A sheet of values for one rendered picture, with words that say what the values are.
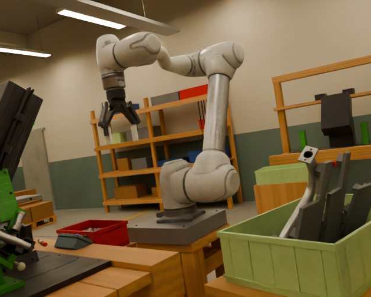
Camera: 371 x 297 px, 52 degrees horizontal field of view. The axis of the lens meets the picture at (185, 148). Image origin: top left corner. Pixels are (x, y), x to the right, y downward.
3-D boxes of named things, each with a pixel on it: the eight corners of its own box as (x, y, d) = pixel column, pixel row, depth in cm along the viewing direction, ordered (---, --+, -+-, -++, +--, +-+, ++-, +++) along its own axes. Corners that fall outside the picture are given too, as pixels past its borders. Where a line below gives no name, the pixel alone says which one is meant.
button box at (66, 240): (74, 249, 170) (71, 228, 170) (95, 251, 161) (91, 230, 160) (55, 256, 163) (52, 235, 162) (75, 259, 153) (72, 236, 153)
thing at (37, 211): (29, 223, 826) (23, 189, 825) (56, 221, 793) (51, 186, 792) (-21, 239, 717) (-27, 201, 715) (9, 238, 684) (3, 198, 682)
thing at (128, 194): (231, 209, 641) (212, 81, 636) (103, 213, 802) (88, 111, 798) (244, 202, 687) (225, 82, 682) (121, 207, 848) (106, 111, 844)
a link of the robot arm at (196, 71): (173, 55, 189) (195, 48, 181) (195, 57, 203) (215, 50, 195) (178, 81, 189) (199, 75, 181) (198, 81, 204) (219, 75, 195)
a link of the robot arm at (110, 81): (129, 73, 149) (131, 88, 150) (114, 78, 155) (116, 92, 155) (111, 72, 142) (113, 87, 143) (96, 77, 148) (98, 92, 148)
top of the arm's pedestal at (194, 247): (178, 230, 200) (176, 223, 200) (230, 231, 181) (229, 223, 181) (137, 249, 174) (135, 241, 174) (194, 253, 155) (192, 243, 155)
